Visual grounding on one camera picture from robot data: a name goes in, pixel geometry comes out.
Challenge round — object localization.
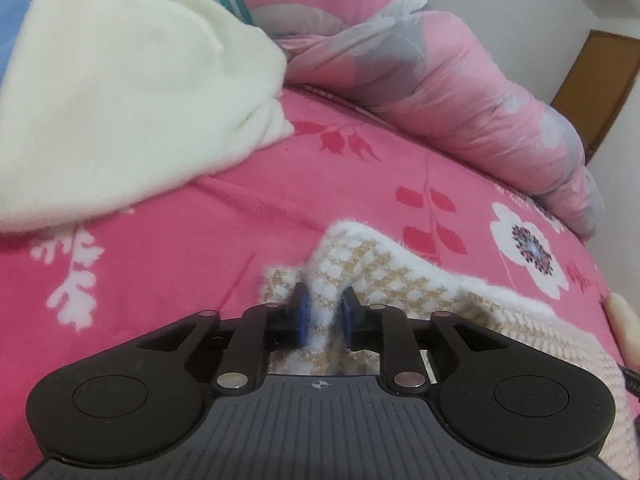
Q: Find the cream knit cardigan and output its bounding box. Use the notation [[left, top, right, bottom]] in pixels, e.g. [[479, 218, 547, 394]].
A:
[[604, 292, 640, 372]]

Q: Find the pink flowered bed sheet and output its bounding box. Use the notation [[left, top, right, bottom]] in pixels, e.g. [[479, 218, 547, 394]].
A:
[[1, 90, 620, 479]]

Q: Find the pink floral duvet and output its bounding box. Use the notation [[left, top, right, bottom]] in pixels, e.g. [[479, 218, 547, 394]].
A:
[[242, 0, 603, 239]]

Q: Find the white fleece blanket pile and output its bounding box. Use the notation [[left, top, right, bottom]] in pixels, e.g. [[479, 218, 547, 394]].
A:
[[1, 0, 293, 233]]

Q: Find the beige white checked coat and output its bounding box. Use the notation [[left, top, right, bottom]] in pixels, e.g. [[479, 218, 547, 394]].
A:
[[260, 220, 639, 479]]

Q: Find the brown wooden door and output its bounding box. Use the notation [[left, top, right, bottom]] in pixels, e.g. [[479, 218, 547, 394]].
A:
[[551, 29, 639, 162]]

